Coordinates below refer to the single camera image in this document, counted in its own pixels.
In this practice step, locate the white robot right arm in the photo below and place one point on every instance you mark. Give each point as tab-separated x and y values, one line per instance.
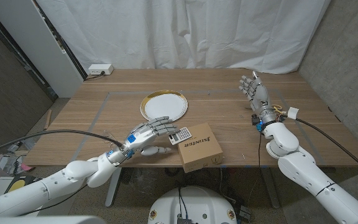
303	174

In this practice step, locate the white curtain backdrop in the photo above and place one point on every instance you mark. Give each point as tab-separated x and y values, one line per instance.
182	34

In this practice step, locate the white pocket calculator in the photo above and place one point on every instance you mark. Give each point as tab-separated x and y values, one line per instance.
183	134

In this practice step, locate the black yellow foot pedal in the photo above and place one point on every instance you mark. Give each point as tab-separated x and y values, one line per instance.
16	185

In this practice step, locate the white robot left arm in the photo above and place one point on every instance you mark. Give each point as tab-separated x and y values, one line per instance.
57	183

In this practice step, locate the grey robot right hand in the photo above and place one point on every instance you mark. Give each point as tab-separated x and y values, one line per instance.
261	96

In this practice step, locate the white paper plate gold rim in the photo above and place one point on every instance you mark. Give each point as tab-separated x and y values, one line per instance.
165	105

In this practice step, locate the grey metal table leg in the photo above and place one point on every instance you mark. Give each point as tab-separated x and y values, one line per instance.
270	189
113	186

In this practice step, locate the white cabinet panel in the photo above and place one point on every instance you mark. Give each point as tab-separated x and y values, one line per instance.
42	46

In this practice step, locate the brown cardboard box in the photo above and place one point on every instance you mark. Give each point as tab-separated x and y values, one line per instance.
199	149

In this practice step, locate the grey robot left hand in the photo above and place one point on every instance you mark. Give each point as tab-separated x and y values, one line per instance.
141	135

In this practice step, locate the white power strip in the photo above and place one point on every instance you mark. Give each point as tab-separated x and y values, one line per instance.
100	68

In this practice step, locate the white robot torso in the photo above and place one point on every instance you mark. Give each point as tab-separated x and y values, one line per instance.
191	205

